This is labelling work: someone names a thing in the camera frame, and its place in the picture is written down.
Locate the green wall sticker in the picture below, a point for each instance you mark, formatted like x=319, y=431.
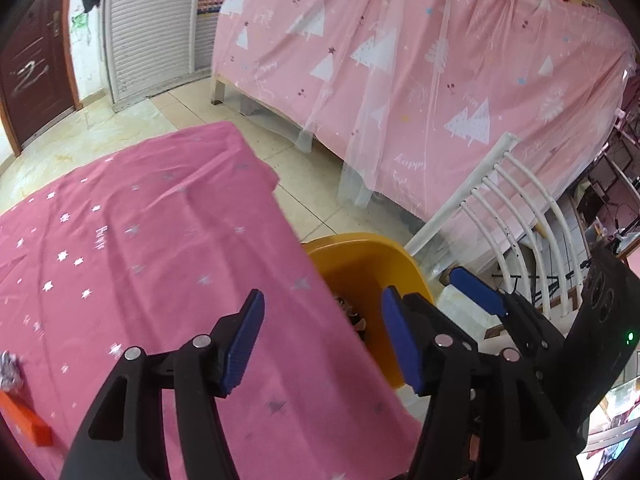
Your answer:
x=79, y=21

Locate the cluttered desk shelf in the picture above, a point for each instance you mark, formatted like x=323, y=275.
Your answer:
x=610, y=195

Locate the crumpled purple silver wrapper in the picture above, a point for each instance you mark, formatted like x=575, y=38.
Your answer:
x=10, y=370

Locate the white louvered door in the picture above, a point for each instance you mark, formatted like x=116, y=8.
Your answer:
x=145, y=35

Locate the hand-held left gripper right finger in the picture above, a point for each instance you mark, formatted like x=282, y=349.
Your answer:
x=402, y=345

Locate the orange box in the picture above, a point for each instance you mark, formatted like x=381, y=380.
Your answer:
x=25, y=420

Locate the brown door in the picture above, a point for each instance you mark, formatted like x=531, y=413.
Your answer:
x=30, y=60

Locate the dark snack wrapper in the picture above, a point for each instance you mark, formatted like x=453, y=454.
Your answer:
x=352, y=317

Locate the dark pink star tablecloth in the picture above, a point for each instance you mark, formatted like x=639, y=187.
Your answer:
x=150, y=260

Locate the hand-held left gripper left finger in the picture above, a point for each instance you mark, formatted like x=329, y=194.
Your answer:
x=242, y=345

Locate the yellow plastic bin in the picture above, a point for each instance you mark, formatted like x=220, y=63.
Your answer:
x=350, y=265

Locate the white wooden bed frame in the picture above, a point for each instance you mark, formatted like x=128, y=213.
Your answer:
x=220, y=91

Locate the pink tree-print bed curtain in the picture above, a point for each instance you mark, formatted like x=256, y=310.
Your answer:
x=500, y=60

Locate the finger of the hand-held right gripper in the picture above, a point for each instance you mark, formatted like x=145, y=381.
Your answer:
x=475, y=290

